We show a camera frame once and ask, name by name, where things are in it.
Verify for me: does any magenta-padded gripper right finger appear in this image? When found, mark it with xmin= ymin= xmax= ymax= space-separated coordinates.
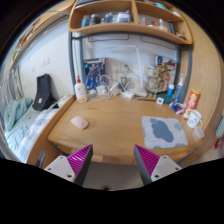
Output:
xmin=133 ymin=143 xmax=183 ymax=187

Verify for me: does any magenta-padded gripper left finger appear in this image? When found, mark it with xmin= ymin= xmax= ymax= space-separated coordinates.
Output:
xmin=43 ymin=143 xmax=94 ymax=187

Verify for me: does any pink computer mouse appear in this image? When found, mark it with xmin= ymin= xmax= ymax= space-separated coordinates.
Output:
xmin=70 ymin=115 xmax=90 ymax=130

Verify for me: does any grey cloud-print mouse pad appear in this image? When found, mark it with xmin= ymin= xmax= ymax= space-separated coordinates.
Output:
xmin=141 ymin=115 xmax=189 ymax=150

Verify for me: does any blue plaid bedding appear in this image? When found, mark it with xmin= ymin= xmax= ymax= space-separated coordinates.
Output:
xmin=4 ymin=108 xmax=61 ymax=164

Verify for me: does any clear plastic cup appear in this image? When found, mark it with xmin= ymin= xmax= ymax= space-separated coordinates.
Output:
xmin=192 ymin=125 xmax=205 ymax=141

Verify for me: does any blue packet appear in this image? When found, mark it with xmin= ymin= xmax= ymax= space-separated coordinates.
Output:
xmin=169 ymin=101 xmax=186 ymax=114

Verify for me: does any white mug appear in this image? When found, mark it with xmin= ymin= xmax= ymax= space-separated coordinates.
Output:
xmin=186 ymin=109 xmax=204 ymax=130

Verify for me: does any teal round disc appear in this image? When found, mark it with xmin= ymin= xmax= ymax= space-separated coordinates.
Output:
xmin=163 ymin=93 xmax=175 ymax=105

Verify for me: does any red chips can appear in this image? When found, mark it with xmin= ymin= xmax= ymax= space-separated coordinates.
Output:
xmin=182 ymin=88 xmax=201 ymax=120

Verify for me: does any white red-capped pump bottle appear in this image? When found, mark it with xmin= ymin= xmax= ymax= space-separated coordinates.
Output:
xmin=73 ymin=75 xmax=88 ymax=103

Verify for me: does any white power strip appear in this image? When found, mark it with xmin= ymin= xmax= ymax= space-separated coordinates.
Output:
xmin=120 ymin=90 xmax=136 ymax=100

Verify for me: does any teal striped towel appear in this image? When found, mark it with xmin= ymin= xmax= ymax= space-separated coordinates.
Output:
xmin=214 ymin=114 xmax=224 ymax=139

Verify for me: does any black bag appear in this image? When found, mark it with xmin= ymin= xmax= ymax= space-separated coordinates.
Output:
xmin=31 ymin=73 xmax=58 ymax=112

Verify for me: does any teal blanket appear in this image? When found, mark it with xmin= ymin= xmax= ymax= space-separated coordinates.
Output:
xmin=2 ymin=97 xmax=34 ymax=133

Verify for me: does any white charger block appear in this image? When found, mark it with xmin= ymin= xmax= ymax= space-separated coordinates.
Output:
xmin=95 ymin=85 xmax=107 ymax=96

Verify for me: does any clear blue spray bottle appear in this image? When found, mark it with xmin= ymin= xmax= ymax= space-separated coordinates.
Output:
xmin=173 ymin=73 xmax=186 ymax=104

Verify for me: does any tall white adapter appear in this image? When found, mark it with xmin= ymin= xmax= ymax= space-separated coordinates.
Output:
xmin=110 ymin=82 xmax=121 ymax=95

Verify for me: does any blue robot model kit box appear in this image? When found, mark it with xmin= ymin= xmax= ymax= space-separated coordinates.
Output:
xmin=83 ymin=57 xmax=108 ymax=90

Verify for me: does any colourful model kit box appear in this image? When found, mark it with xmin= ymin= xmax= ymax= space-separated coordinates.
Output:
xmin=154 ymin=54 xmax=178 ymax=94

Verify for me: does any wooden shelf unit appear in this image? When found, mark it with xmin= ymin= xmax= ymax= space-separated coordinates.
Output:
xmin=68 ymin=0 xmax=194 ymax=46

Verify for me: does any white cable tangle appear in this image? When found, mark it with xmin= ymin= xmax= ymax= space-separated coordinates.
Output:
xmin=87 ymin=74 xmax=123 ymax=102

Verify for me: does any white wall socket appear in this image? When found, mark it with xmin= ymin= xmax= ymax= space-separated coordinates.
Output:
xmin=111 ymin=63 xmax=121 ymax=79

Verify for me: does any grey metal desk frame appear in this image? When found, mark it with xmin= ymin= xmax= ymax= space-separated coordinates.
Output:
xmin=67 ymin=31 xmax=194 ymax=105

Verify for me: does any white wall switch plate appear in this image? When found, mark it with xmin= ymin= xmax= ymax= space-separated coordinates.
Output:
xmin=40 ymin=57 xmax=51 ymax=67

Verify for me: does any long wooden wall shelf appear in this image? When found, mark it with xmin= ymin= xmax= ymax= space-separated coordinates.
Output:
xmin=9 ymin=1 xmax=76 ymax=69

